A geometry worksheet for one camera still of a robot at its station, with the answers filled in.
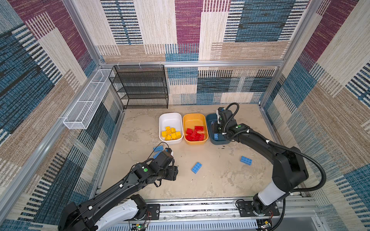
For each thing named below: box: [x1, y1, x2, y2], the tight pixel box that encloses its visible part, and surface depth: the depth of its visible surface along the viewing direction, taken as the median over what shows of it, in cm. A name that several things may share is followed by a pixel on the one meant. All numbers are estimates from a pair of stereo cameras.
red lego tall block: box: [185, 128, 194, 136], surface depth 104 cm
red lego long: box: [198, 132, 205, 142], surface depth 101 cm
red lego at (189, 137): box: [185, 134, 195, 142], surface depth 101 cm
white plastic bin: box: [158, 112, 184, 145], surface depth 108 cm
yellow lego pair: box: [165, 126, 172, 134], surface depth 106 cm
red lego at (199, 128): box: [194, 126, 204, 132], surface depth 107 cm
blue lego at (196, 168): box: [191, 162, 203, 175], surface depth 89 cm
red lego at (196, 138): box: [192, 136, 201, 142], surface depth 101 cm
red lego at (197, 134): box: [193, 130, 202, 138], surface depth 102 cm
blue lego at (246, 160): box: [239, 155, 253, 167], surface depth 91 cm
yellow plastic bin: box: [182, 113, 209, 146], surface depth 104 cm
